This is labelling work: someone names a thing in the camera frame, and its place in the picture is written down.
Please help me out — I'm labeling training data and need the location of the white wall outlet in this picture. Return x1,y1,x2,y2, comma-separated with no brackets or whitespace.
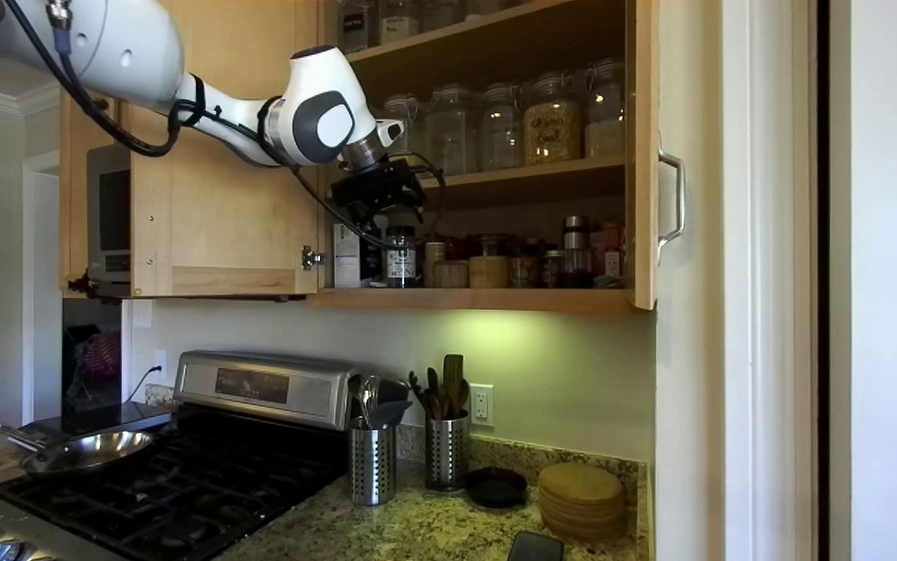
469,379,499,432

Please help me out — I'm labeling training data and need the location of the glass storage jar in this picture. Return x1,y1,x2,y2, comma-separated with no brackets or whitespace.
375,0,421,46
335,0,375,57
424,80,479,176
580,57,630,163
474,80,526,174

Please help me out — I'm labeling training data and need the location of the perforated steel utensil holder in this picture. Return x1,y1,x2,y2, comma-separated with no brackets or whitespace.
346,421,403,512
424,412,470,493

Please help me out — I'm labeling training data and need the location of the stainless steel microwave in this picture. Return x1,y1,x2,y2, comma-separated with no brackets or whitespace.
83,140,136,301

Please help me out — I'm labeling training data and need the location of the small beige container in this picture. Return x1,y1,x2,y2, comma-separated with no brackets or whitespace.
438,260,474,293

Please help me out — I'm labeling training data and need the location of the dark bottle white cap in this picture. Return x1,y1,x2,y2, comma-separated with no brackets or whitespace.
559,213,596,290

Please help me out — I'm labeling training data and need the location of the small dark bottle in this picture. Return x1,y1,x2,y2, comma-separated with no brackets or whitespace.
508,239,545,293
538,246,563,293

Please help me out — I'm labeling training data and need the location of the steel serving spoon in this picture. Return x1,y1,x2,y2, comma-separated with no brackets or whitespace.
346,372,383,430

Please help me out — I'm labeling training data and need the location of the white and dark blue box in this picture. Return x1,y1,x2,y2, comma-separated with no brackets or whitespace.
330,220,364,293

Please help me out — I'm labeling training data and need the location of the light wood cabinet body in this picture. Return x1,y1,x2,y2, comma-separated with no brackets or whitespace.
306,0,642,318

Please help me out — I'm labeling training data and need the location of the black round dish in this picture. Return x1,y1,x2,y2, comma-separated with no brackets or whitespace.
461,465,532,515

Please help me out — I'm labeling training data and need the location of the black countertop appliance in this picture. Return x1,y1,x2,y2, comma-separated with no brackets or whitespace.
58,296,129,438

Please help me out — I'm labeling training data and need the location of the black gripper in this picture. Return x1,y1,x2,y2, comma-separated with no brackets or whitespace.
328,158,432,260

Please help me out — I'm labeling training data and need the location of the round wooden container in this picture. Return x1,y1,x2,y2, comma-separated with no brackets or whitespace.
469,251,514,293

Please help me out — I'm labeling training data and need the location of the white door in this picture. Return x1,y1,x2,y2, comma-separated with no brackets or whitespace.
847,0,897,561

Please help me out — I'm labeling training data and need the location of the gold spice bottle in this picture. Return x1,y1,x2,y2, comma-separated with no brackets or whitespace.
421,237,450,293

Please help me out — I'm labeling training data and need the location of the stainless steel stove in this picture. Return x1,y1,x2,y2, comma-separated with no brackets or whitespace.
0,348,393,561

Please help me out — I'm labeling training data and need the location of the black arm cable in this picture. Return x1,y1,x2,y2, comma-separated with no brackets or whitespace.
0,0,450,255

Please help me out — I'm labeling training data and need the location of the light wood cabinet door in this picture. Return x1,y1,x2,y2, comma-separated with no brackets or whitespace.
126,0,335,301
625,0,690,316

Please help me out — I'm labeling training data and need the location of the dark wooden spoon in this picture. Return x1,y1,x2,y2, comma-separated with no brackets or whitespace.
438,352,474,421

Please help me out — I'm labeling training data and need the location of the black peppercorn spice bottle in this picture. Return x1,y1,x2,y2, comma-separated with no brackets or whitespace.
377,227,424,293

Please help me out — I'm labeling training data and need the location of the black kitchen utensil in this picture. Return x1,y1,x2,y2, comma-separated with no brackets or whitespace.
404,369,446,421

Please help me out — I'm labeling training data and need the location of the steel wok pan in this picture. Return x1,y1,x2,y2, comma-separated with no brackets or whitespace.
0,412,156,476

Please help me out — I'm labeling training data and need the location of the red spice bottle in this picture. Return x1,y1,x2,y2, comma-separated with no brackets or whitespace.
588,217,630,290

